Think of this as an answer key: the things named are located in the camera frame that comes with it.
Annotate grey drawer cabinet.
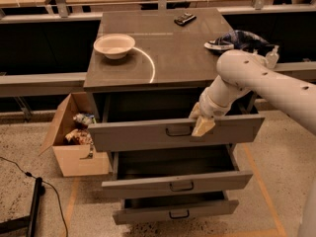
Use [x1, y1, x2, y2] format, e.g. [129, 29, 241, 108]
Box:
[83, 7, 261, 173]

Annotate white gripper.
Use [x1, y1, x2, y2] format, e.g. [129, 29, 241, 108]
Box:
[189, 88, 229, 137]

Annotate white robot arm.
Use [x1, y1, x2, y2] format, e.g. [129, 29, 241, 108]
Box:
[190, 49, 316, 237]

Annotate crumpled snack bag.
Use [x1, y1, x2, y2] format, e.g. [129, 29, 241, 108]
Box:
[73, 113, 96, 126]

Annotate cardboard box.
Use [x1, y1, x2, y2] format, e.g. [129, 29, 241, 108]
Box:
[39, 93, 110, 177]

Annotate clear sanitizer bottle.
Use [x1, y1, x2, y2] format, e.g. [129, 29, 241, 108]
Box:
[266, 45, 279, 69]

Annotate black stand base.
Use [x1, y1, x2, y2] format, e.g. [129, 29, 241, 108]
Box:
[0, 178, 45, 237]

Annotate colourful snack wrappers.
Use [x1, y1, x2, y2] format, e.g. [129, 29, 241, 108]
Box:
[65, 128, 93, 145]

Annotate white bowl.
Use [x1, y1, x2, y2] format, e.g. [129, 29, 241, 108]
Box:
[94, 34, 135, 59]

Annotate grey metal rail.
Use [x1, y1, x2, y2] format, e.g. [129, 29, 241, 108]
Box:
[0, 72, 86, 98]

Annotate black mobile phone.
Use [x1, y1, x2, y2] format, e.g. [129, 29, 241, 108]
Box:
[174, 13, 197, 27]

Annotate grey drawer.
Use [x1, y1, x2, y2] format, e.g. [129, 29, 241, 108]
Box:
[113, 192, 239, 225]
[102, 145, 253, 198]
[89, 91, 264, 152]

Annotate grey bottom drawer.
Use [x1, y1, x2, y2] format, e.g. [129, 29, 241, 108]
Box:
[113, 192, 239, 225]

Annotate black floor cable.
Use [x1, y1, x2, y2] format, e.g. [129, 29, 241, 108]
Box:
[0, 155, 69, 237]

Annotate grey middle drawer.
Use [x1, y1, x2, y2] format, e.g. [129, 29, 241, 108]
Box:
[102, 145, 253, 198]

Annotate grey top drawer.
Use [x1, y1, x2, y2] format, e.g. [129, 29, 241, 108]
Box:
[89, 91, 264, 152]

